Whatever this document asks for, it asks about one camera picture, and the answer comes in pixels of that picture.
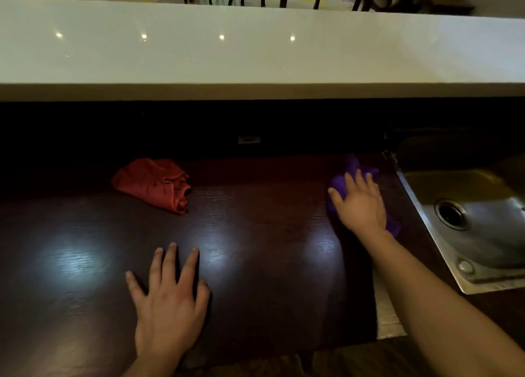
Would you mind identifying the round sink drain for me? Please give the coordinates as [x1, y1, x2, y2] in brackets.
[434, 198, 470, 231]

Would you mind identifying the person's left forearm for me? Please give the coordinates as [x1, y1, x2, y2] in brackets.
[122, 352, 181, 377]

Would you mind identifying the person's left hand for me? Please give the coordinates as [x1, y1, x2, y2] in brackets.
[125, 243, 211, 361]

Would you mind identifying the red cloth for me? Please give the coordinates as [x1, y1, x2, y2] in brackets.
[110, 157, 193, 216]

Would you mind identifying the person's right forearm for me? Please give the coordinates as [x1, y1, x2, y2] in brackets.
[360, 229, 525, 377]

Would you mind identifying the purple cloth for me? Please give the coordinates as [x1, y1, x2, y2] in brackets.
[326, 153, 403, 238]

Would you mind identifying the dark wooden countertop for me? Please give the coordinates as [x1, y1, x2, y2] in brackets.
[0, 155, 525, 377]

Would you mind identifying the person's right hand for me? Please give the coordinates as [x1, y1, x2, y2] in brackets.
[328, 169, 388, 238]

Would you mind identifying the white raised bar ledge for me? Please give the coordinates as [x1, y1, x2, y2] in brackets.
[0, 0, 525, 102]

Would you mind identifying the stainless steel sink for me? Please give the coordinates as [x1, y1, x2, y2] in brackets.
[385, 128, 525, 296]

